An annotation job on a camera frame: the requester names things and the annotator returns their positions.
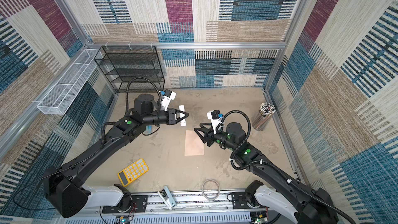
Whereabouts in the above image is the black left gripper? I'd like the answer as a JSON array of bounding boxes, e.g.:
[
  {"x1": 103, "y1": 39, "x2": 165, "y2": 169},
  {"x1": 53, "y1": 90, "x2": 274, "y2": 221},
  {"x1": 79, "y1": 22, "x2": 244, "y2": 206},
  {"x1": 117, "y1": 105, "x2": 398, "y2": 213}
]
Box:
[{"x1": 143, "y1": 108, "x2": 188, "y2": 128}]

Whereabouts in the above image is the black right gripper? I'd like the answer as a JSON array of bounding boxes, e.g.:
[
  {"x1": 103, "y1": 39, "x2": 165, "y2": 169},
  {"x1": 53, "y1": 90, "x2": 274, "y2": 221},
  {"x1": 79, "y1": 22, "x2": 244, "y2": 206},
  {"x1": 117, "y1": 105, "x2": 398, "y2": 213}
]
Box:
[{"x1": 194, "y1": 122, "x2": 237, "y2": 151}]

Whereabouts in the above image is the pink envelope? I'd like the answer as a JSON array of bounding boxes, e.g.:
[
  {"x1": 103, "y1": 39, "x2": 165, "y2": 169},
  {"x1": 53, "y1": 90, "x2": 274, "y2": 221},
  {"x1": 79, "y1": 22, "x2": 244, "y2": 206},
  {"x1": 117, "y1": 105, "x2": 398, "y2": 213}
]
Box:
[{"x1": 184, "y1": 130, "x2": 204, "y2": 156}]

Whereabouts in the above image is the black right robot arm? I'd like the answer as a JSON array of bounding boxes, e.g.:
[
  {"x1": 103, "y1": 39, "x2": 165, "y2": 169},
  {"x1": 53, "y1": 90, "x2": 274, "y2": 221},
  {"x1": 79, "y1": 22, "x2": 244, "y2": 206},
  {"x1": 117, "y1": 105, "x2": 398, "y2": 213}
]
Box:
[{"x1": 194, "y1": 110, "x2": 355, "y2": 224}]

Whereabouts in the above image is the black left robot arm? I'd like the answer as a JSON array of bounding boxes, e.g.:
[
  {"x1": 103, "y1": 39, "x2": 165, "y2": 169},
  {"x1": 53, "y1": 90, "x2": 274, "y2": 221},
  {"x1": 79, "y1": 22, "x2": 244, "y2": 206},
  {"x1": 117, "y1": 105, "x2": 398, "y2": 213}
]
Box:
[{"x1": 37, "y1": 87, "x2": 189, "y2": 218}]

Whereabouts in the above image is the pack of coloured markers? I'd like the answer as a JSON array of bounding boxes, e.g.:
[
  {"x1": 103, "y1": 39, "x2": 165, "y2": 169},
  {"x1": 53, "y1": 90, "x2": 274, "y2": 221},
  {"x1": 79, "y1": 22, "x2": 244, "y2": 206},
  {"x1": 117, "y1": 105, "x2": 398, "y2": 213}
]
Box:
[{"x1": 146, "y1": 125, "x2": 153, "y2": 134}]

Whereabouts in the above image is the cup of pencils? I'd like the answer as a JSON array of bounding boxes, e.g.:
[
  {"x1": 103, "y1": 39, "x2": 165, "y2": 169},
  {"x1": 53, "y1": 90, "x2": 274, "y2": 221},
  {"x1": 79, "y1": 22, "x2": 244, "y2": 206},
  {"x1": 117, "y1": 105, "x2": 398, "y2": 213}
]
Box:
[{"x1": 252, "y1": 102, "x2": 276, "y2": 131}]

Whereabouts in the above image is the light blue stapler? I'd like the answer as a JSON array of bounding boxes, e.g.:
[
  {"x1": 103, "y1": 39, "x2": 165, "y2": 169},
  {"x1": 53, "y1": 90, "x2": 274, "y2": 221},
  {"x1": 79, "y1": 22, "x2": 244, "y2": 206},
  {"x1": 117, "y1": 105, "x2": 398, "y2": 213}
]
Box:
[{"x1": 158, "y1": 186, "x2": 176, "y2": 210}]

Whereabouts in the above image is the yellow calculator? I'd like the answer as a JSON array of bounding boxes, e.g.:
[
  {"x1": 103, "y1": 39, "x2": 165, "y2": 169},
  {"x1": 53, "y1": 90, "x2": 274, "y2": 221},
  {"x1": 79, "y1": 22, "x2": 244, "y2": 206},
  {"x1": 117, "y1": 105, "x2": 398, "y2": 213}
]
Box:
[{"x1": 118, "y1": 158, "x2": 149, "y2": 187}]

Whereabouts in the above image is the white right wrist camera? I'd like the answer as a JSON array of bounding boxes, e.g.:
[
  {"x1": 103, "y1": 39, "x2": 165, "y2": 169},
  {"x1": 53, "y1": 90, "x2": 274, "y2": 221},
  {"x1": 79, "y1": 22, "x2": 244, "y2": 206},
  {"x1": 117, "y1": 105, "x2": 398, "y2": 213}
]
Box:
[{"x1": 207, "y1": 110, "x2": 224, "y2": 134}]

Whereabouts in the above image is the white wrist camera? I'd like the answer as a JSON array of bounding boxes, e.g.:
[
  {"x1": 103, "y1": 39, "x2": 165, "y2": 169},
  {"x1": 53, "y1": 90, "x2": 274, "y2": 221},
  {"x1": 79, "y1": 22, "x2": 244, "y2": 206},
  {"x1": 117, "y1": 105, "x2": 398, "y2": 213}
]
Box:
[
  {"x1": 207, "y1": 110, "x2": 224, "y2": 134},
  {"x1": 161, "y1": 89, "x2": 176, "y2": 111}
]

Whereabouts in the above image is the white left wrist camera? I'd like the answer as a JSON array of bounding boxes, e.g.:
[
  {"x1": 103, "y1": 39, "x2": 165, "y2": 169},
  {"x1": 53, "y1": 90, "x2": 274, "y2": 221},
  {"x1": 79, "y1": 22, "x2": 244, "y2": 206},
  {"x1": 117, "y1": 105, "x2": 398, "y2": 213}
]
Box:
[{"x1": 161, "y1": 89, "x2": 176, "y2": 111}]

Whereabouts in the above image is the coiled white cable ring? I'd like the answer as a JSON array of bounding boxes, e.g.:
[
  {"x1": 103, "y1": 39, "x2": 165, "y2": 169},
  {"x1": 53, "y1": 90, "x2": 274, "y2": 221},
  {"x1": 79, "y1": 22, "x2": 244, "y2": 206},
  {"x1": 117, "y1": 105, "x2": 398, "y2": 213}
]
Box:
[{"x1": 201, "y1": 178, "x2": 221, "y2": 201}]

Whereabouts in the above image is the black wire shelf rack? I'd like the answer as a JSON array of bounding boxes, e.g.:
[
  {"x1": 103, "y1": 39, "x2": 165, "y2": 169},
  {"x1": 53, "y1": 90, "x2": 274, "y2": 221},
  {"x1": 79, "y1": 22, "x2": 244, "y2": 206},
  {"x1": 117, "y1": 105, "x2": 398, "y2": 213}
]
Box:
[{"x1": 94, "y1": 46, "x2": 165, "y2": 93}]

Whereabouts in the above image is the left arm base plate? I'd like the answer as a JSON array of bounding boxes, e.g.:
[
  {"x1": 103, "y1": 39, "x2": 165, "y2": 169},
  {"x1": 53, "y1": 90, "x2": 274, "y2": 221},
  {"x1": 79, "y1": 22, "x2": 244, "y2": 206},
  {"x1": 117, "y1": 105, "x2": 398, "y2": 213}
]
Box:
[{"x1": 102, "y1": 195, "x2": 148, "y2": 215}]

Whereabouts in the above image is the white wire mesh basket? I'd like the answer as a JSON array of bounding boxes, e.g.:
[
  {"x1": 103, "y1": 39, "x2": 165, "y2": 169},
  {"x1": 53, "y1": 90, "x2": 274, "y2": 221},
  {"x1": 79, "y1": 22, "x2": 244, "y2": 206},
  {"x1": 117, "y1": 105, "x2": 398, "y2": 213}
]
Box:
[{"x1": 37, "y1": 49, "x2": 98, "y2": 115}]

